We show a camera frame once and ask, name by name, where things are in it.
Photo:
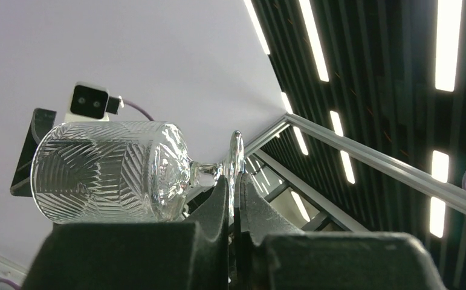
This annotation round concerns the clear glass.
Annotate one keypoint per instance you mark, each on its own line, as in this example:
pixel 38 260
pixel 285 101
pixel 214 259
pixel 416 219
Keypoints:
pixel 122 172

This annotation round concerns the aluminium frame bar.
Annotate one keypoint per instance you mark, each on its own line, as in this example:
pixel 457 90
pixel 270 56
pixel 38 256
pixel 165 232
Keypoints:
pixel 415 178

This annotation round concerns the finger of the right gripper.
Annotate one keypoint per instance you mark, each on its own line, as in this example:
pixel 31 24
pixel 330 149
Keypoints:
pixel 42 121

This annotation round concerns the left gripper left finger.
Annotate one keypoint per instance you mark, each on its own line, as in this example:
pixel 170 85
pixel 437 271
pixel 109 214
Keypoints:
pixel 191 254

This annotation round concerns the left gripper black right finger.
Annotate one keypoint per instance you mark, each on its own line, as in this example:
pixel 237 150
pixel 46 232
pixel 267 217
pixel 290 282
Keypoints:
pixel 271 253

